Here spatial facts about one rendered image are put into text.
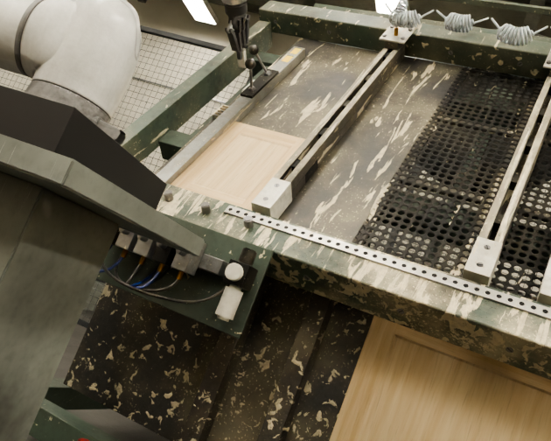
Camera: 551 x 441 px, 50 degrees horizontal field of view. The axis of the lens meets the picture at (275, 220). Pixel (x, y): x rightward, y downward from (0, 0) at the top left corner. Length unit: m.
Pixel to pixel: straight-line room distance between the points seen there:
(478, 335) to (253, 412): 0.70
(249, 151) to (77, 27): 0.93
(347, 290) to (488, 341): 0.35
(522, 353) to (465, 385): 0.25
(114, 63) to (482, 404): 1.19
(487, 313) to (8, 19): 1.15
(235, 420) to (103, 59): 1.11
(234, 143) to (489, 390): 1.07
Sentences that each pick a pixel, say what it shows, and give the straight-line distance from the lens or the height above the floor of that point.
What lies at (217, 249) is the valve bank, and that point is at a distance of 1.61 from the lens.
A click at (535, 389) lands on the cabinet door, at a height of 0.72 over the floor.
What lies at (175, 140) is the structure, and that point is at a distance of 2.15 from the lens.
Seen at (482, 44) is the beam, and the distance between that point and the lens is 2.41.
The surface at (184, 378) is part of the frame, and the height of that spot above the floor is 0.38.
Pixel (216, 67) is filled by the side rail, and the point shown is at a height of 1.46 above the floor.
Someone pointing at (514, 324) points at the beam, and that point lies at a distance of 1.44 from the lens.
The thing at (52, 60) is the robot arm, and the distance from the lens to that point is 1.15.
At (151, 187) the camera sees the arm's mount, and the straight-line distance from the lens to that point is 1.20.
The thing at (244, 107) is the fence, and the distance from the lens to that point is 2.14.
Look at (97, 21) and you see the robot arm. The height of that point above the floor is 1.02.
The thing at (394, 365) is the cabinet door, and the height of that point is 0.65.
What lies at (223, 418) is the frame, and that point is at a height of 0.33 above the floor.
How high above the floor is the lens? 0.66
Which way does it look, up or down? 9 degrees up
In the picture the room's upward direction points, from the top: 22 degrees clockwise
